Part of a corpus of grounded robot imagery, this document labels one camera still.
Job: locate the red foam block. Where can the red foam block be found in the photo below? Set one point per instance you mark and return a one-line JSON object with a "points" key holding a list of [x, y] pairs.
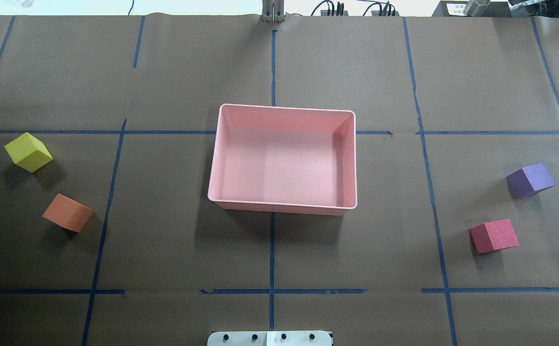
{"points": [[492, 236]]}

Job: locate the pink plastic bin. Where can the pink plastic bin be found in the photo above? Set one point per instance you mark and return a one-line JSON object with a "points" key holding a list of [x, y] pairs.
{"points": [[283, 159]]}

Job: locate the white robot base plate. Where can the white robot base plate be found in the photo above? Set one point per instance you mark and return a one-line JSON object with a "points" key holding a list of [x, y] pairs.
{"points": [[271, 338]]}

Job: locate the aluminium frame post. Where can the aluminium frame post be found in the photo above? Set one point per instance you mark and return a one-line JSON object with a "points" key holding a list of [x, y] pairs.
{"points": [[273, 11]]}

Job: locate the purple foam block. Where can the purple foam block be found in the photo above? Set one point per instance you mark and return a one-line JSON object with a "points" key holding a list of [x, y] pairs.
{"points": [[530, 180]]}

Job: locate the orange foam block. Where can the orange foam block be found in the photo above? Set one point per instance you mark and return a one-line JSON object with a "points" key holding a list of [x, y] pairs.
{"points": [[67, 213]]}

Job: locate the yellow foam block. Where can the yellow foam block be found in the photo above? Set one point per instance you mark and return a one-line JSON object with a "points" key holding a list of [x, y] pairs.
{"points": [[28, 152]]}

